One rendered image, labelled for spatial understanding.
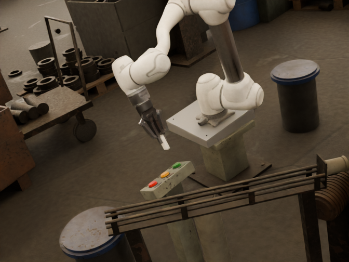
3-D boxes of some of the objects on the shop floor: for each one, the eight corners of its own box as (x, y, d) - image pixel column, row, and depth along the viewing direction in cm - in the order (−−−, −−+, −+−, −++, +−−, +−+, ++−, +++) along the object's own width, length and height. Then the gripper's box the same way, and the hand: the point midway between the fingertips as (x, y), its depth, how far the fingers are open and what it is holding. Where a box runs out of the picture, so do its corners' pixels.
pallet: (110, 60, 547) (98, 25, 526) (149, 69, 487) (137, 31, 466) (21, 105, 491) (3, 68, 470) (52, 121, 431) (34, 80, 410)
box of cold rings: (165, 30, 597) (147, -37, 556) (216, 35, 531) (201, -41, 489) (90, 69, 535) (64, -3, 494) (137, 80, 468) (112, -2, 427)
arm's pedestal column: (186, 176, 300) (174, 137, 285) (229, 147, 318) (220, 109, 303) (226, 199, 270) (216, 157, 255) (272, 166, 287) (265, 124, 272)
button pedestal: (222, 261, 229) (195, 162, 199) (190, 293, 216) (157, 193, 187) (199, 249, 240) (171, 153, 211) (168, 279, 227) (133, 182, 198)
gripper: (135, 107, 190) (161, 156, 195) (157, 93, 197) (182, 141, 202) (126, 110, 196) (152, 157, 201) (148, 96, 203) (172, 142, 208)
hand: (163, 142), depth 201 cm, fingers closed
